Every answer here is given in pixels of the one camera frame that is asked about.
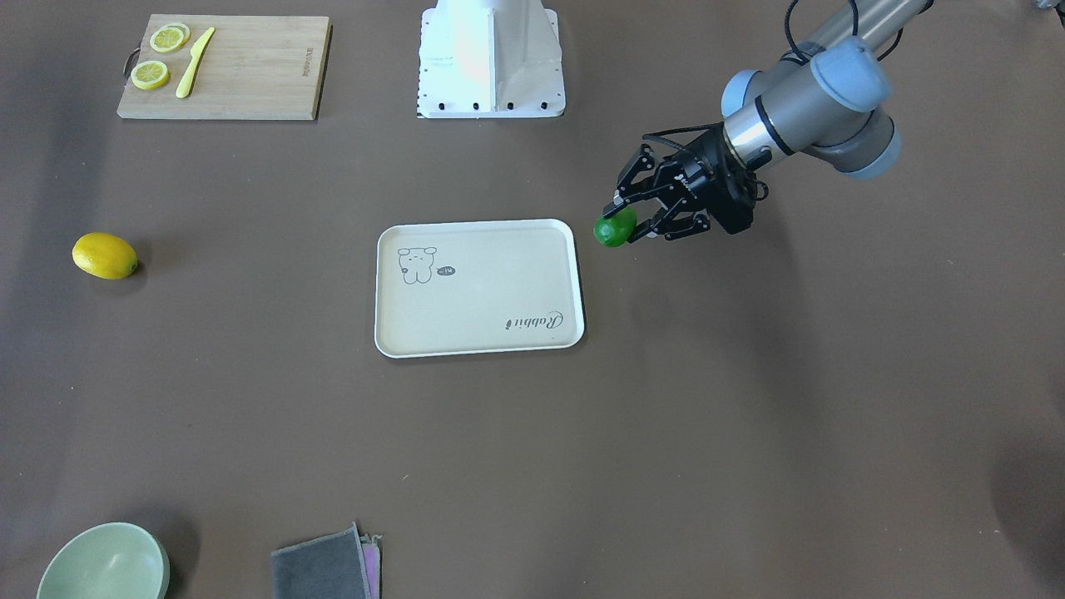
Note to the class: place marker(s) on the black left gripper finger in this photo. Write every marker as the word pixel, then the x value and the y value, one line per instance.
pixel 672 223
pixel 640 180

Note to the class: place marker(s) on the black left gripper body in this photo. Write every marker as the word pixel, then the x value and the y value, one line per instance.
pixel 710 177

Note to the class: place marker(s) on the green lime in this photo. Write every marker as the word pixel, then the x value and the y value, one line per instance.
pixel 614 231

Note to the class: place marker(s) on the yellow lemon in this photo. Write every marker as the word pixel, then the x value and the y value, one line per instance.
pixel 105 256

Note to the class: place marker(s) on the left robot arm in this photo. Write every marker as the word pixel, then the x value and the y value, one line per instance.
pixel 824 98

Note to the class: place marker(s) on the beige rabbit tray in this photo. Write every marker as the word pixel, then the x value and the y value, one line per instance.
pixel 477 287

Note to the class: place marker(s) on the wooden cutting board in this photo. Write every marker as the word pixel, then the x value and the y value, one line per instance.
pixel 255 67

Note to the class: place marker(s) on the yellow plastic knife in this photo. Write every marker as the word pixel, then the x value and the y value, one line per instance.
pixel 187 81

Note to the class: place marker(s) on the lemon slice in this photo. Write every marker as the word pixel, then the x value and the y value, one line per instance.
pixel 170 37
pixel 149 75

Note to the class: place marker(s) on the grey folded cloth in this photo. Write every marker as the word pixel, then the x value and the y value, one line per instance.
pixel 340 565

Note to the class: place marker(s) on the pale green bowl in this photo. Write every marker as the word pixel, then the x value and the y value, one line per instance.
pixel 113 560

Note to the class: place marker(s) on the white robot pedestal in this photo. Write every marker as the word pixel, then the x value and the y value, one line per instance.
pixel 490 59

